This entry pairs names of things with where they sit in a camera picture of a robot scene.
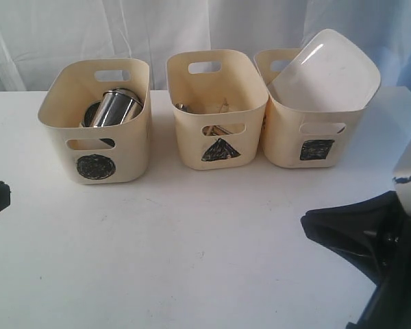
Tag cream bin with square mark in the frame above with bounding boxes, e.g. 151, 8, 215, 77
253, 47, 367, 169

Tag cream bin with triangle mark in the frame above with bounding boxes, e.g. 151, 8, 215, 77
166, 49, 269, 170

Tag steel spoon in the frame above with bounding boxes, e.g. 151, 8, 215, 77
175, 103, 192, 113

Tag cream bin with circle mark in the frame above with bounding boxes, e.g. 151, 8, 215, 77
38, 58, 151, 184

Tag wooden chopstick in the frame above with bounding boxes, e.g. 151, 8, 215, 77
218, 98, 229, 114
203, 126, 220, 136

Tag steel table knife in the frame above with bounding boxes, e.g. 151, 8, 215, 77
211, 125, 246, 136

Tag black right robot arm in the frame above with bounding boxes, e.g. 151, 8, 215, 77
301, 141, 411, 328

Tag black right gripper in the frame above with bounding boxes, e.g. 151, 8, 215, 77
301, 191, 411, 328

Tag steel mug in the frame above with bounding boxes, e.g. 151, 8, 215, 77
79, 101, 100, 127

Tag white square plate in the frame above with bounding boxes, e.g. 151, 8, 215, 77
267, 29, 381, 112

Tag steel mug sideways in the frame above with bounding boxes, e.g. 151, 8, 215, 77
91, 88, 144, 127

